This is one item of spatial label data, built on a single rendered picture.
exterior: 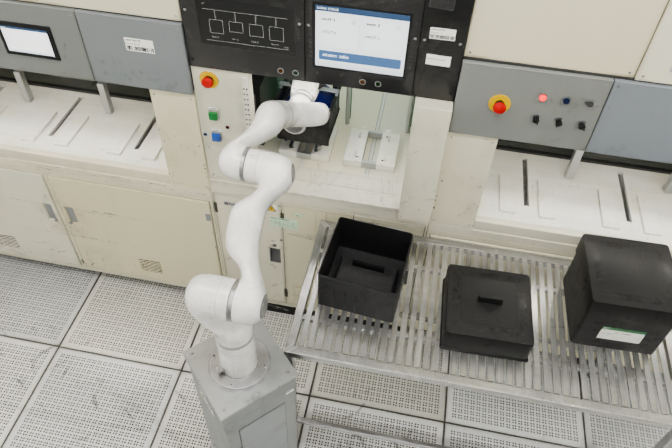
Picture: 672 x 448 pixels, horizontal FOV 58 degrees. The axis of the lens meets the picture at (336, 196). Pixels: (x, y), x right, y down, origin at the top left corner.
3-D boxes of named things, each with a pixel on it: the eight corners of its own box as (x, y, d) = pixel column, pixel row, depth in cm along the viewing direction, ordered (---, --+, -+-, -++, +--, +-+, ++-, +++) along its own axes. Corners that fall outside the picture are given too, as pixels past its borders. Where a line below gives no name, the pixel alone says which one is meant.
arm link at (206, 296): (246, 354, 181) (240, 309, 164) (188, 341, 184) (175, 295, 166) (259, 320, 189) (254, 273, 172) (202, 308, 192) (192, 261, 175)
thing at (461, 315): (439, 348, 205) (445, 327, 196) (442, 278, 225) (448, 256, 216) (528, 362, 202) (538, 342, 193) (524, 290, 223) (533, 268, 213)
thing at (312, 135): (273, 145, 249) (270, 78, 228) (286, 116, 264) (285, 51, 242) (332, 154, 246) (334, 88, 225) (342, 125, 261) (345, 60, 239)
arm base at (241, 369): (226, 401, 190) (220, 372, 177) (200, 355, 201) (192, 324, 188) (279, 370, 198) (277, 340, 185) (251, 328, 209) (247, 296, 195)
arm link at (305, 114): (314, 100, 190) (331, 101, 219) (264, 100, 192) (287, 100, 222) (314, 130, 191) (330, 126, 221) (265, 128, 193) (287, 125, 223)
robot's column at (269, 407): (241, 503, 241) (220, 421, 186) (209, 444, 256) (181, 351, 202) (301, 463, 252) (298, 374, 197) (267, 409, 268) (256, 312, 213)
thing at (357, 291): (337, 245, 235) (339, 215, 222) (408, 263, 230) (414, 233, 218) (316, 303, 216) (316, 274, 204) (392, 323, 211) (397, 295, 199)
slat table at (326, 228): (289, 443, 257) (283, 351, 203) (319, 323, 299) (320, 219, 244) (607, 509, 243) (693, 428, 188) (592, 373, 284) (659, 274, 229)
